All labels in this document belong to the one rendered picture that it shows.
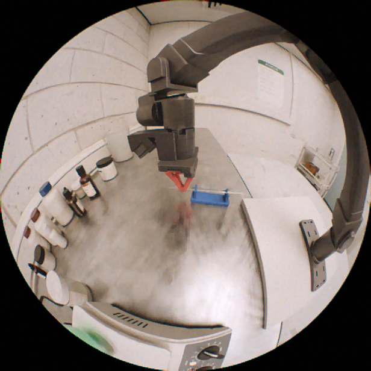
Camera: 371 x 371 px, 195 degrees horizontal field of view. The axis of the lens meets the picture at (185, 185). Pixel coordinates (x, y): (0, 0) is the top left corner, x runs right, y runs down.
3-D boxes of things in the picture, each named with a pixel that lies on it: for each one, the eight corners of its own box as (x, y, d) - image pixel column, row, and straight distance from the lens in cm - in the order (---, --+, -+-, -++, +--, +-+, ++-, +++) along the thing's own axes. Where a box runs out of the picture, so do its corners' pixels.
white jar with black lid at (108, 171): (116, 169, 51) (111, 155, 49) (118, 176, 45) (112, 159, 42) (102, 175, 52) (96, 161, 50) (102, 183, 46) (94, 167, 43)
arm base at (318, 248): (337, 282, 31) (346, 270, 37) (316, 202, 32) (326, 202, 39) (310, 293, 35) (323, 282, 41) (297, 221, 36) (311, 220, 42)
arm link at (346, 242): (352, 233, 26) (358, 240, 31) (342, 199, 31) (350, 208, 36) (329, 253, 29) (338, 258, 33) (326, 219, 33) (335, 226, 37)
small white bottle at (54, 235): (68, 244, 36) (47, 226, 32) (62, 250, 38) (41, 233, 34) (66, 236, 38) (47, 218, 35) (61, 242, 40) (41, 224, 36)
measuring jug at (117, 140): (102, 164, 65) (93, 137, 61) (115, 153, 73) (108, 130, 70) (130, 163, 53) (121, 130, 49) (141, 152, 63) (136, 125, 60)
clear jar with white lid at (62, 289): (71, 292, 33) (43, 281, 29) (81, 276, 30) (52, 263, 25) (87, 313, 30) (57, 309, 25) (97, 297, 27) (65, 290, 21)
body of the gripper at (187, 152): (158, 173, 20) (150, 133, 17) (173, 152, 28) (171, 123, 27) (193, 176, 18) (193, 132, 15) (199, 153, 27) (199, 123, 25)
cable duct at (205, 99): (289, 124, 194) (291, 118, 195) (293, 126, 190) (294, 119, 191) (149, 105, 143) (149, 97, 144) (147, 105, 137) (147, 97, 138)
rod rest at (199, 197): (227, 197, 31) (230, 187, 29) (228, 206, 29) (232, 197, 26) (192, 193, 30) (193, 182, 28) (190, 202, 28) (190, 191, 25)
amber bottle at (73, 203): (80, 219, 38) (61, 197, 34) (76, 214, 41) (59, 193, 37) (87, 211, 38) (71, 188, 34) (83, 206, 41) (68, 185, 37)
